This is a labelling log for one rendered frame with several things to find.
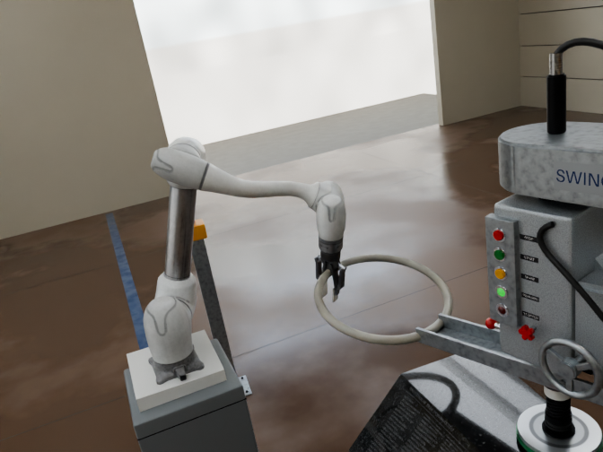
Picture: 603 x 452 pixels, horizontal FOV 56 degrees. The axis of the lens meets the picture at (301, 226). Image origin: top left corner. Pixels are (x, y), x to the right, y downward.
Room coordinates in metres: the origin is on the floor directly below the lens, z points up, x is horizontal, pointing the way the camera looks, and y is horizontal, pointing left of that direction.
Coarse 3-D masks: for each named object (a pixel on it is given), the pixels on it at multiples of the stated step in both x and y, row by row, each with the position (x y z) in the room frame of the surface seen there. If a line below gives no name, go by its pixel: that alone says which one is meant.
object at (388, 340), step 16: (352, 256) 2.01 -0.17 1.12; (368, 256) 2.00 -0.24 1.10; (384, 256) 2.00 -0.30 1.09; (400, 256) 1.99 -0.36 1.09; (432, 272) 1.89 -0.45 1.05; (320, 288) 1.83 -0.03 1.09; (448, 288) 1.79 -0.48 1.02; (320, 304) 1.74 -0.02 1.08; (448, 304) 1.71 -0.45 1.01; (336, 320) 1.65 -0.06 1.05; (352, 336) 1.59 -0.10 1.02; (368, 336) 1.57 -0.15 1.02; (384, 336) 1.57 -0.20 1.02; (400, 336) 1.56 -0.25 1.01; (416, 336) 1.56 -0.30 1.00
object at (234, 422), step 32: (224, 352) 2.00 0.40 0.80; (128, 384) 1.88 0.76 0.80; (224, 384) 1.77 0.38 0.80; (160, 416) 1.65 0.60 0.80; (192, 416) 1.68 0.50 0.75; (224, 416) 1.72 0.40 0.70; (160, 448) 1.64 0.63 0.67; (192, 448) 1.67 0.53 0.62; (224, 448) 1.71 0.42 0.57; (256, 448) 1.75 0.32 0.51
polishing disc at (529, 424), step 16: (528, 416) 1.30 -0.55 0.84; (544, 416) 1.29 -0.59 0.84; (576, 416) 1.27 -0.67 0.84; (528, 432) 1.24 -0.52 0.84; (544, 432) 1.23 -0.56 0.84; (576, 432) 1.21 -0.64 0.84; (592, 432) 1.20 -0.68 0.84; (544, 448) 1.17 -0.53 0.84; (560, 448) 1.16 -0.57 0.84; (576, 448) 1.15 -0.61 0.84; (592, 448) 1.14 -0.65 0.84
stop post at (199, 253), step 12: (204, 228) 2.83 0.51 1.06; (204, 240) 2.85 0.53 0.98; (192, 252) 2.83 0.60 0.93; (204, 252) 2.84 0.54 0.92; (204, 264) 2.84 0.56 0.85; (204, 276) 2.84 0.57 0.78; (204, 288) 2.83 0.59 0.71; (204, 300) 2.83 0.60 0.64; (216, 300) 2.84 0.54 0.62; (216, 312) 2.84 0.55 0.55; (216, 324) 2.84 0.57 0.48; (216, 336) 2.83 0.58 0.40; (228, 348) 2.84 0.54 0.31
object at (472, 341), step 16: (448, 320) 1.61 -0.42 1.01; (464, 320) 1.56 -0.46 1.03; (432, 336) 1.52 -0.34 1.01; (448, 336) 1.48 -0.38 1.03; (464, 336) 1.53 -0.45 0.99; (480, 336) 1.50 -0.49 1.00; (496, 336) 1.45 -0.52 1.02; (464, 352) 1.42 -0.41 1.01; (480, 352) 1.37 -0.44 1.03; (496, 352) 1.33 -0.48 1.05; (496, 368) 1.33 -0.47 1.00; (512, 368) 1.28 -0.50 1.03; (528, 368) 1.24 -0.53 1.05; (544, 384) 1.20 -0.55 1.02; (576, 384) 1.13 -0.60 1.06; (592, 384) 1.10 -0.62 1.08; (592, 400) 1.10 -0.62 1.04
